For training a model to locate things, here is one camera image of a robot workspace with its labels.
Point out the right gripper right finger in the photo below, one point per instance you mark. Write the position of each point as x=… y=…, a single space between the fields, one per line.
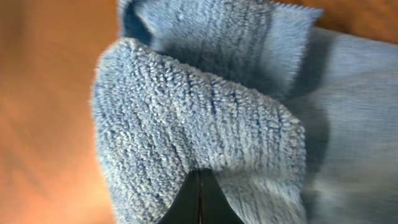
x=214 y=207

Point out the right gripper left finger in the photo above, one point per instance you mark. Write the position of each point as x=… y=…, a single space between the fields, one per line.
x=185 y=209

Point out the blue microfibre cloth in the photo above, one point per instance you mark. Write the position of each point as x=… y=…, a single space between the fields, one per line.
x=298 y=124

